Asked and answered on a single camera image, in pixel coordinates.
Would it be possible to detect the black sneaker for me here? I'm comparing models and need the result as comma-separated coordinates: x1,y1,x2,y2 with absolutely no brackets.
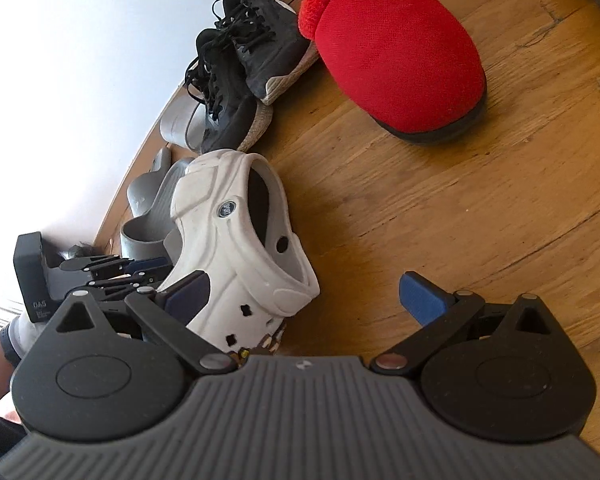
184,29,273,155
212,0,322,106

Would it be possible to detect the white clog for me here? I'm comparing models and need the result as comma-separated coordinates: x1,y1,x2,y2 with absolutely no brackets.
157,149,321,356

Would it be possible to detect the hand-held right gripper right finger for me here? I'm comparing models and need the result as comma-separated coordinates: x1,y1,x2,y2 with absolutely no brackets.
370,271,553,376

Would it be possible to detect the grey slide sandal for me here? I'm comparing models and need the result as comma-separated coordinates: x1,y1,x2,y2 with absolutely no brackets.
159,94,207,153
120,147,198,262

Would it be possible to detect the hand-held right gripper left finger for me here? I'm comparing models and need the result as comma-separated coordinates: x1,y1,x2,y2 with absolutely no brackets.
55,270,238,376

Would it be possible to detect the person's left hand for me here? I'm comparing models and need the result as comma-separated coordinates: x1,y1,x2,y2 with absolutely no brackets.
9,312,50,357

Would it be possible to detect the dark cloth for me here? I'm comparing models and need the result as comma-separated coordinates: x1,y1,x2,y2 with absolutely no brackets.
60,241,103,263

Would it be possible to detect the black wristband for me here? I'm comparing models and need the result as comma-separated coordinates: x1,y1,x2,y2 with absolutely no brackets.
0,324,23,367

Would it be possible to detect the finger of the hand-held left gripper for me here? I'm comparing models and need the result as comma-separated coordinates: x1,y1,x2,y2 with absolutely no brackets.
60,255,173,277
82,271,167,302

